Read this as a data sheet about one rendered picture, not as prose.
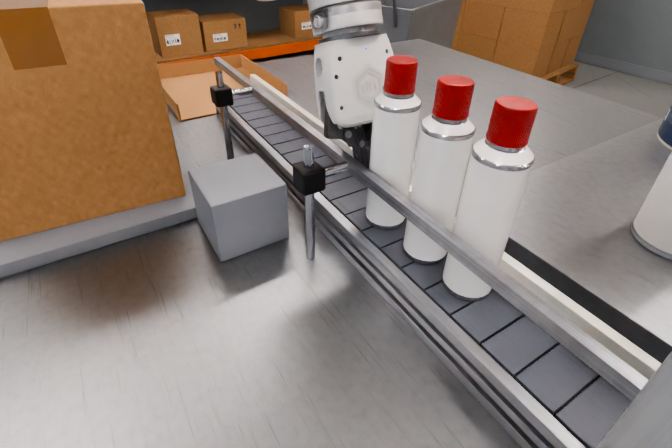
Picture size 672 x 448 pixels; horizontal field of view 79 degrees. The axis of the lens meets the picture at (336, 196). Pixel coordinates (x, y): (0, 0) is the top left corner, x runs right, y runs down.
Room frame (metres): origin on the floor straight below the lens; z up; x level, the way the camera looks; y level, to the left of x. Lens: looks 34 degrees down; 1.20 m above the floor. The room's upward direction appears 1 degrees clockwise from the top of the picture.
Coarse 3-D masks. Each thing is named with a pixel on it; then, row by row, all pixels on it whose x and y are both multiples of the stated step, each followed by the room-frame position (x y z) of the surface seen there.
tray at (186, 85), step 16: (176, 64) 1.11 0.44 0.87; (192, 64) 1.13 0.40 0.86; (208, 64) 1.16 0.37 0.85; (240, 64) 1.21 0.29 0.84; (256, 64) 1.12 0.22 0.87; (176, 80) 1.08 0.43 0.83; (192, 80) 1.08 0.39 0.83; (208, 80) 1.08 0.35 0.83; (224, 80) 1.09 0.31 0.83; (272, 80) 1.03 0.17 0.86; (176, 96) 0.96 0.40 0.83; (192, 96) 0.96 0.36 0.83; (208, 96) 0.97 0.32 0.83; (176, 112) 0.84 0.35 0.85; (192, 112) 0.87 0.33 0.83; (208, 112) 0.87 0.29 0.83
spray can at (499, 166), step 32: (512, 96) 0.33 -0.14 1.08; (512, 128) 0.30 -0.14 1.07; (480, 160) 0.30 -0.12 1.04; (512, 160) 0.29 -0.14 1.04; (480, 192) 0.30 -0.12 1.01; (512, 192) 0.29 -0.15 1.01; (480, 224) 0.29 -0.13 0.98; (512, 224) 0.30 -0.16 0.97; (448, 256) 0.32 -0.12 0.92; (448, 288) 0.30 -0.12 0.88; (480, 288) 0.29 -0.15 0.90
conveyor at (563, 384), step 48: (240, 96) 0.85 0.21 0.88; (288, 144) 0.63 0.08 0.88; (336, 192) 0.49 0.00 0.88; (384, 240) 0.38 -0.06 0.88; (432, 288) 0.31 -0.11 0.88; (480, 336) 0.25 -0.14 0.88; (528, 336) 0.25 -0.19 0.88; (528, 384) 0.20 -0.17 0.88; (576, 384) 0.20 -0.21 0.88; (576, 432) 0.16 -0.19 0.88
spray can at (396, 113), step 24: (408, 72) 0.41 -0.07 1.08; (384, 96) 0.42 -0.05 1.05; (408, 96) 0.42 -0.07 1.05; (384, 120) 0.41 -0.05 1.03; (408, 120) 0.41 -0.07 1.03; (384, 144) 0.41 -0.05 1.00; (408, 144) 0.41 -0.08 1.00; (384, 168) 0.41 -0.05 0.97; (408, 168) 0.41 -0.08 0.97; (408, 192) 0.42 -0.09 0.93; (384, 216) 0.40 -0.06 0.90
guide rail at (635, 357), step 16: (256, 80) 0.86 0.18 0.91; (272, 96) 0.79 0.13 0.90; (304, 112) 0.69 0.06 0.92; (320, 128) 0.63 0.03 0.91; (336, 144) 0.59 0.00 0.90; (512, 272) 0.30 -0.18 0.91; (528, 272) 0.30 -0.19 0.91; (528, 288) 0.29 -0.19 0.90; (544, 288) 0.28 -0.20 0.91; (560, 304) 0.26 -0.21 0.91; (576, 304) 0.26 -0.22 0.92; (576, 320) 0.25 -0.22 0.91; (592, 320) 0.24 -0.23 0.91; (592, 336) 0.23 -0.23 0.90; (608, 336) 0.22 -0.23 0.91; (624, 352) 0.21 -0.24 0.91; (640, 352) 0.21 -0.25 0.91; (640, 368) 0.20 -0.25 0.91; (656, 368) 0.19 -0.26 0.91
